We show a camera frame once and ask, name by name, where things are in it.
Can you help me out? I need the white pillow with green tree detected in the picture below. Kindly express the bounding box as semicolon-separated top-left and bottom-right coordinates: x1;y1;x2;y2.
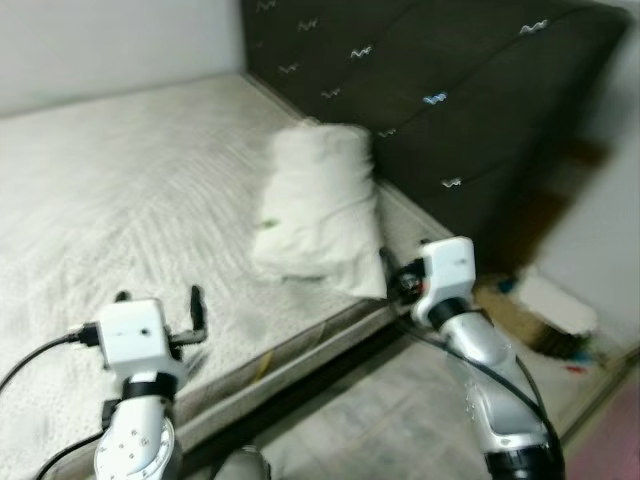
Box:
248;122;391;301

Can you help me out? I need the brown cardboard piece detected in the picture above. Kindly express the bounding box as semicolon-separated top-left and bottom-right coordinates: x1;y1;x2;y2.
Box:
472;283;563;358

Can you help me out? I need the white quilted patterned mattress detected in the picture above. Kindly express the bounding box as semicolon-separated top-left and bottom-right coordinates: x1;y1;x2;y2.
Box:
0;72;473;480

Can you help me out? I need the silver left robot leg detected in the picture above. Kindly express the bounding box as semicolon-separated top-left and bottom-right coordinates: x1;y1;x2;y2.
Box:
213;447;273;480

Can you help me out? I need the white box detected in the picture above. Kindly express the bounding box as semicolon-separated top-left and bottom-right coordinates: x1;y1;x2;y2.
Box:
518;266;601;337

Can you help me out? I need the pink mat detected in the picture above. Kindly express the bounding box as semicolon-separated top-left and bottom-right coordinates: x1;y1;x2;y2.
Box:
570;375;640;480

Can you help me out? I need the dark tufted studded headboard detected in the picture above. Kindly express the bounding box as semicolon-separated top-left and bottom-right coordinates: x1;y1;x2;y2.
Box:
240;0;633;276

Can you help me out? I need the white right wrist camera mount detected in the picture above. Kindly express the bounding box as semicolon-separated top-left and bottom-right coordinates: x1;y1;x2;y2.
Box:
413;237;477;323

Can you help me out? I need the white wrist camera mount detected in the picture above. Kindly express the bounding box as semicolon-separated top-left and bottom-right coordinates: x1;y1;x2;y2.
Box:
95;297;191;386
413;237;477;323

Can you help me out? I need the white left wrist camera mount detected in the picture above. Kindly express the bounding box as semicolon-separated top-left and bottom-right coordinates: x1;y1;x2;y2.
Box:
95;297;191;386

